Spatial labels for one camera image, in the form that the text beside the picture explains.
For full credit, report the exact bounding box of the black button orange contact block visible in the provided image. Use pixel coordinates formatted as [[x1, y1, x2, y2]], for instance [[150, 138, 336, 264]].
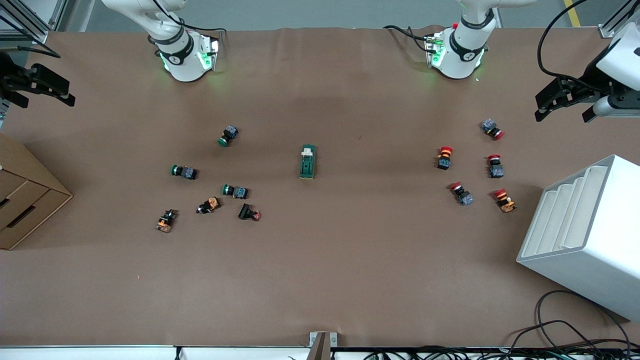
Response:
[[155, 209, 178, 234], [196, 196, 221, 215]]

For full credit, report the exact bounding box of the black button red contact block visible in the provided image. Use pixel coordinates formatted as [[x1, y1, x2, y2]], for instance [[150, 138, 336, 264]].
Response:
[[237, 202, 262, 222]]

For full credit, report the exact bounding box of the aluminium frame profile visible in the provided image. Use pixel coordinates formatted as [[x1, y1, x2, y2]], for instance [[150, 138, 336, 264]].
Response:
[[599, 0, 640, 39], [0, 0, 68, 42]]

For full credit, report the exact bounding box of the white table edge rail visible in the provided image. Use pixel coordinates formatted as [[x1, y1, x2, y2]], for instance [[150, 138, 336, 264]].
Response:
[[0, 345, 311, 360]]

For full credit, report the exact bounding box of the black left arm base cable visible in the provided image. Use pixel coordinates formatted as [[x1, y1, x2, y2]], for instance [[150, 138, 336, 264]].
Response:
[[382, 24, 436, 51]]

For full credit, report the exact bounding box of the brown cardboard drawer box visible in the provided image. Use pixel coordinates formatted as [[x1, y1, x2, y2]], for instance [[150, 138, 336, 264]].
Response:
[[0, 132, 74, 251]]

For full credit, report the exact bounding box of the black cable bundle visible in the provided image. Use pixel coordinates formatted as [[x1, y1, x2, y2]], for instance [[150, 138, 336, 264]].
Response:
[[365, 320, 640, 360]]

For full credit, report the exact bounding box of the black looped cable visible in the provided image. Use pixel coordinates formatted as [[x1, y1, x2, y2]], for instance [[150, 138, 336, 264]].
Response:
[[535, 290, 632, 351]]

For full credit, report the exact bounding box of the white stepped organizer bin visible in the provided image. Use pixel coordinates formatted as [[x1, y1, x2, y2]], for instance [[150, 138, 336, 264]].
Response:
[[516, 154, 640, 322]]

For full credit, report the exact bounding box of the grey metal bracket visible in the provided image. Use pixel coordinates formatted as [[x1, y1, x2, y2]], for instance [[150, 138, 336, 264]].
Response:
[[309, 331, 338, 360]]

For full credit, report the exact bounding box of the black arm wrist cable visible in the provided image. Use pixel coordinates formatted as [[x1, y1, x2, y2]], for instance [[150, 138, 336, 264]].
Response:
[[0, 15, 62, 59], [536, 0, 601, 88]]

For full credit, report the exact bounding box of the black right arm wrist cable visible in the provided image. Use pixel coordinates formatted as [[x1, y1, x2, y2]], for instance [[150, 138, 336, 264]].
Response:
[[0, 15, 62, 59]]

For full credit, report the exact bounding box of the black left arm wrist cable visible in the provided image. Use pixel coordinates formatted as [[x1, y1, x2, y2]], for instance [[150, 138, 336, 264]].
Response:
[[536, 0, 601, 88]]

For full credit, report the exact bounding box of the green load switch white handle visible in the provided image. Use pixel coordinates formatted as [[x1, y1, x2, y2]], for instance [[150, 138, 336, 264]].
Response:
[[299, 144, 318, 181]]

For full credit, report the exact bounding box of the brown paper table cover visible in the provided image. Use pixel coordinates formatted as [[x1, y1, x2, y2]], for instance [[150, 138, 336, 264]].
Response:
[[0, 26, 640, 348]]

